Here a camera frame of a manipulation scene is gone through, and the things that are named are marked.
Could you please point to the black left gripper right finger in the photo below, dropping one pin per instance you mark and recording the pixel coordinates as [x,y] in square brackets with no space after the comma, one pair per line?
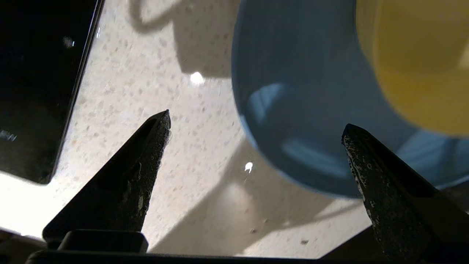
[403,220]

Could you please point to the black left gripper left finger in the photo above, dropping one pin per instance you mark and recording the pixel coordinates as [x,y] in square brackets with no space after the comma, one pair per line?
[121,205]

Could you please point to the yellow plastic bowl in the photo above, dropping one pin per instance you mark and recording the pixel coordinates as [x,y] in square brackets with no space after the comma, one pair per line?
[421,55]

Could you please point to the black induction cooktop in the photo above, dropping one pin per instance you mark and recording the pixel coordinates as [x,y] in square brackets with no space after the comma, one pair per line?
[36,91]

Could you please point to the light blue plate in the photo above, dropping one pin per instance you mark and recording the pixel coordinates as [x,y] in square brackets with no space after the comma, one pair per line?
[311,91]

